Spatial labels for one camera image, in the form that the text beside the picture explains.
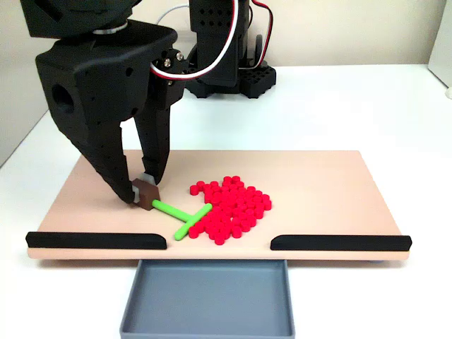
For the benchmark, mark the black edge rail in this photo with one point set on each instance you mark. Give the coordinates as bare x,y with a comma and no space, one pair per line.
339,243
95,241

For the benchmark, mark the white panel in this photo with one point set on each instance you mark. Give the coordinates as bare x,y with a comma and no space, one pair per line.
443,42

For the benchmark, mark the beige rectangular work board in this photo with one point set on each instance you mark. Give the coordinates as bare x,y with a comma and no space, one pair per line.
300,176

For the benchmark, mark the green T-shaped pusher tool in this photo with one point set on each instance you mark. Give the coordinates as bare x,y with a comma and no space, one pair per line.
173,211

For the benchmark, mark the red round granules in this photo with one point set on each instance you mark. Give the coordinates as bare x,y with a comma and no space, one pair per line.
236,208

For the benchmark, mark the grey shallow container tray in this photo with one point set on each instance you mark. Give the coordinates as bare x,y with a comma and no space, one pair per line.
208,300

